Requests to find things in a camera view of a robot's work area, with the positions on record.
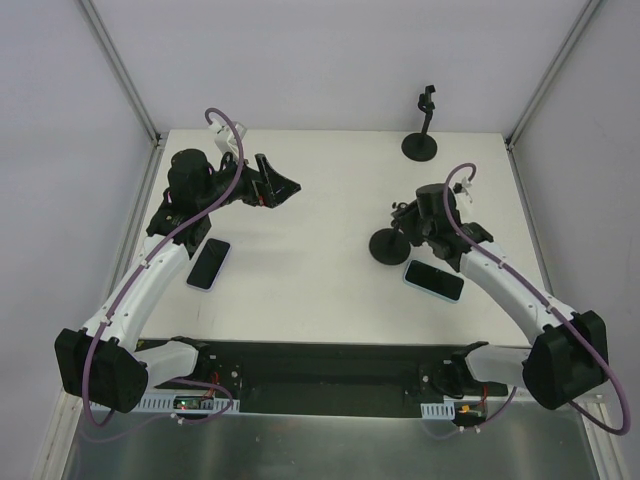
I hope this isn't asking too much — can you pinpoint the black phone stand round base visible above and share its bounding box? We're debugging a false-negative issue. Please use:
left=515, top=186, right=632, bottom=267
left=368, top=202, right=411, bottom=266

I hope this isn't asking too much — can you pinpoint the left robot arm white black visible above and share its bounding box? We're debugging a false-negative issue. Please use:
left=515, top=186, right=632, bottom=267
left=54, top=149, right=301, bottom=413

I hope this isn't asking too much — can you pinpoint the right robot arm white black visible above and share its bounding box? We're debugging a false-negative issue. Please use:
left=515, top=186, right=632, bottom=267
left=391, top=184, right=609, bottom=410

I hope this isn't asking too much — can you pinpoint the black phone stand at back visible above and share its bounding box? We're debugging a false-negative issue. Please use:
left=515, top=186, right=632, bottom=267
left=401, top=85, right=438, bottom=162

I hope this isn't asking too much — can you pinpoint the phone with blue case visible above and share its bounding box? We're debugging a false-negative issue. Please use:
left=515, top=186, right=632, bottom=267
left=403, top=260, right=464, bottom=302

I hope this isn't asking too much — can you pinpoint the phone with purple case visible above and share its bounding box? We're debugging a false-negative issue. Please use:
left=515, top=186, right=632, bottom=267
left=186, top=238, right=231, bottom=292

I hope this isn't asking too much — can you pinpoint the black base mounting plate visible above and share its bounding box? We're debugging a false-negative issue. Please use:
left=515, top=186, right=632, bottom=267
left=152, top=340, right=522, bottom=416

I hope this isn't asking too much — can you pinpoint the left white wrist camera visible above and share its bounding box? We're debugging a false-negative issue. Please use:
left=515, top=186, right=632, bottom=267
left=208, top=120, right=239, bottom=161

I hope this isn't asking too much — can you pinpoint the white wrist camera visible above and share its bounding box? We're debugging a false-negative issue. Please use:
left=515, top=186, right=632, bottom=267
left=208, top=120, right=239, bottom=161
left=453, top=178, right=474, bottom=210

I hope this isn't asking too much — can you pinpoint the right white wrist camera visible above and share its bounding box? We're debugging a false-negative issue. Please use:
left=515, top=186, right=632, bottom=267
left=453, top=178, right=474, bottom=210

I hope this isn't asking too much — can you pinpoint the right white cable duct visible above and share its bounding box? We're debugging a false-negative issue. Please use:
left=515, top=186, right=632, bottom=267
left=420, top=401, right=456, bottom=421

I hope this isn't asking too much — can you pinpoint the white cable duct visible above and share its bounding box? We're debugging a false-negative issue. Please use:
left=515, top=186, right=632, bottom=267
left=420, top=401, right=456, bottom=421
left=133, top=393, right=240, bottom=415

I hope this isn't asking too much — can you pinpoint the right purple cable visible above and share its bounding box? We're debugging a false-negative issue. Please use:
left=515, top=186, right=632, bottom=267
left=424, top=162, right=632, bottom=440

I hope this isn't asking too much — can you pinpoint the purple cable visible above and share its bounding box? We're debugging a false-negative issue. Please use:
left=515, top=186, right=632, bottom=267
left=79, top=106, right=247, bottom=443
left=424, top=162, right=632, bottom=440

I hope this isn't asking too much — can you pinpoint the left aluminium frame post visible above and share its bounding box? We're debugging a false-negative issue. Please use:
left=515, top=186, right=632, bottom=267
left=75, top=0, right=161, bottom=146

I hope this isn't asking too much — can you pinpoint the aluminium frame post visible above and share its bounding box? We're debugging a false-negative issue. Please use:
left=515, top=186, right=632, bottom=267
left=505, top=0, right=606, bottom=151
left=75, top=0, right=161, bottom=146

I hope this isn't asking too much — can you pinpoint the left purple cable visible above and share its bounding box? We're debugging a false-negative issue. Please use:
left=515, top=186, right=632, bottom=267
left=79, top=106, right=247, bottom=443

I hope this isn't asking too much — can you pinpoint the left white cable duct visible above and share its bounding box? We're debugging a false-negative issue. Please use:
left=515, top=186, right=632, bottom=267
left=133, top=393, right=240, bottom=415

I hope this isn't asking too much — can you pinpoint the right aluminium frame post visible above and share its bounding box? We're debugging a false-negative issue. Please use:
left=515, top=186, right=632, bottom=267
left=505, top=0, right=606, bottom=151

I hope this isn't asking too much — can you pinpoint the right aluminium table rail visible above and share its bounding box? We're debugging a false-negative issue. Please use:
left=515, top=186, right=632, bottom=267
left=507, top=142, right=621, bottom=480

